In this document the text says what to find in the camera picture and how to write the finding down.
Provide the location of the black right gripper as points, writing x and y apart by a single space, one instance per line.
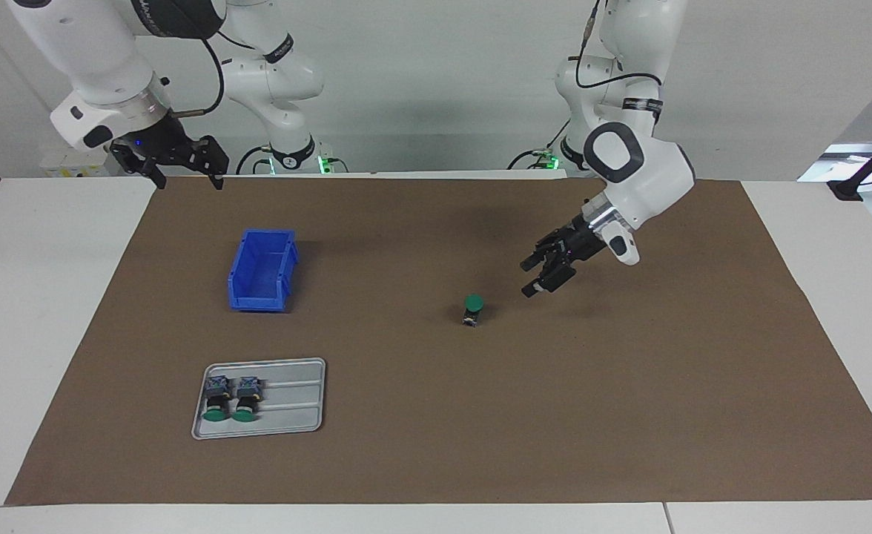
158 141

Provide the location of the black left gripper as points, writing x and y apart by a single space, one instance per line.
580 241

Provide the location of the green mushroom push button switch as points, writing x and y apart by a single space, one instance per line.
217 415
245 415
473 302

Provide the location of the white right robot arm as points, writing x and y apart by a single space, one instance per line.
87 67

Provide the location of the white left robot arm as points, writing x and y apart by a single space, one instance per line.
651 178

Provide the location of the blue plastic storage bin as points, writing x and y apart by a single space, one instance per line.
262 271

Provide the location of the brown table mat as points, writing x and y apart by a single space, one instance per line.
555 408

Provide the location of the silver metal tray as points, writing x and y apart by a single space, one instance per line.
291 415

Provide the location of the white side bench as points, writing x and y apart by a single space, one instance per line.
821 167

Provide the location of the black camera stand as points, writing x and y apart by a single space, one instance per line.
847 189

